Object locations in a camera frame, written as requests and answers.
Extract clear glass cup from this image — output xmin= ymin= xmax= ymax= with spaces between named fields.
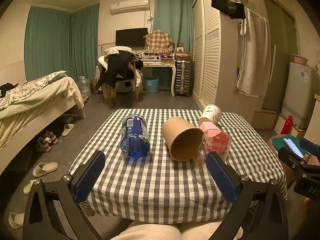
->
xmin=190 ymin=128 xmax=232 ymax=184

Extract pink hexagonal cup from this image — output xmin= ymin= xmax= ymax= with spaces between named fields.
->
xmin=200 ymin=121 xmax=221 ymax=135

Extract brown paper cup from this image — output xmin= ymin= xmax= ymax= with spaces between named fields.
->
xmin=162 ymin=116 xmax=203 ymax=161

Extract white floral paper cup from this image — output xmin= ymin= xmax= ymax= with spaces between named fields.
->
xmin=197 ymin=104 xmax=222 ymax=126

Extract brown plastic stool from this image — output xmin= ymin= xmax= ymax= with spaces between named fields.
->
xmin=267 ymin=134 xmax=295 ymax=189

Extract smartphone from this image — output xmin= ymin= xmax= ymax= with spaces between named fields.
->
xmin=283 ymin=138 xmax=304 ymax=159

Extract white slipper lower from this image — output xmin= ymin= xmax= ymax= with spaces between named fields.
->
xmin=8 ymin=212 xmax=24 ymax=230

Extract white slipper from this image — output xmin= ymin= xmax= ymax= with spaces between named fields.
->
xmin=8 ymin=212 xmax=24 ymax=230
xmin=33 ymin=162 xmax=59 ymax=178

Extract green pad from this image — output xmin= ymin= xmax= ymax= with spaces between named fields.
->
xmin=271 ymin=134 xmax=306 ymax=155

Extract red bottle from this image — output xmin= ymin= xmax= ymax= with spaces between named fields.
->
xmin=280 ymin=115 xmax=293 ymax=135

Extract operator's lap in beige trousers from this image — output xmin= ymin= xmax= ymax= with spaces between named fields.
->
xmin=109 ymin=219 xmax=245 ymax=240

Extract sneaker pair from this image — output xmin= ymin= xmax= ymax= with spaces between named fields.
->
xmin=36 ymin=130 xmax=59 ymax=153

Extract green slipper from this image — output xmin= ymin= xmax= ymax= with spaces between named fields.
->
xmin=62 ymin=124 xmax=74 ymax=137

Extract white refrigerator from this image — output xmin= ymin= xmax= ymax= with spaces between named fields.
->
xmin=281 ymin=62 xmax=319 ymax=129

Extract blue plastic bottle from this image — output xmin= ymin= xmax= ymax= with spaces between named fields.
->
xmin=120 ymin=114 xmax=150 ymax=158

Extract bed with beige bedding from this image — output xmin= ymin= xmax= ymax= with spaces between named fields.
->
xmin=1 ymin=70 xmax=85 ymax=172

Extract hanging white towel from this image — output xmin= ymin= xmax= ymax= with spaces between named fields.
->
xmin=235 ymin=8 xmax=271 ymax=96

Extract checkered tablecloth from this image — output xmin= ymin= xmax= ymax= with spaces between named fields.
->
xmin=69 ymin=108 xmax=287 ymax=224

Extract pink basin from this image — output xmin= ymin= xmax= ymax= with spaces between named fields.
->
xmin=292 ymin=54 xmax=308 ymax=66

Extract large water jug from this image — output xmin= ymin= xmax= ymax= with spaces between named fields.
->
xmin=78 ymin=76 xmax=91 ymax=97

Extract black silver suitcase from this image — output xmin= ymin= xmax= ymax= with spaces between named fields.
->
xmin=174 ymin=60 xmax=193 ymax=97

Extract chair piled with clothes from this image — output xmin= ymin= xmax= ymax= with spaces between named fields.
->
xmin=96 ymin=46 xmax=143 ymax=103

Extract blue laundry basket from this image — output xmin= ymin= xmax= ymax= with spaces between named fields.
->
xmin=145 ymin=77 xmax=159 ymax=93

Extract white louvered wardrobe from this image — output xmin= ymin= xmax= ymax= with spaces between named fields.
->
xmin=193 ymin=0 xmax=258 ymax=122

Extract green curtain left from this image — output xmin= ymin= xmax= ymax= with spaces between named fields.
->
xmin=24 ymin=4 xmax=100 ymax=81

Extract white desk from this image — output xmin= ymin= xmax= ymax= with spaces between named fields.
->
xmin=142 ymin=59 xmax=176 ymax=97

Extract black hanging bag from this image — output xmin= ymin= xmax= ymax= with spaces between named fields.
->
xmin=211 ymin=0 xmax=246 ymax=20

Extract black television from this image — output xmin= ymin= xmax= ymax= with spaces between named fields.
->
xmin=116 ymin=28 xmax=148 ymax=47

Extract plaid cloth cover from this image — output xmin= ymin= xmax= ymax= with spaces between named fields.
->
xmin=144 ymin=30 xmax=174 ymax=54

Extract teal curtain centre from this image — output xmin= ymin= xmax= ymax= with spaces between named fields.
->
xmin=153 ymin=0 xmax=194 ymax=53

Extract white air conditioner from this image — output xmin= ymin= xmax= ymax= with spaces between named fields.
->
xmin=110 ymin=0 xmax=150 ymax=15

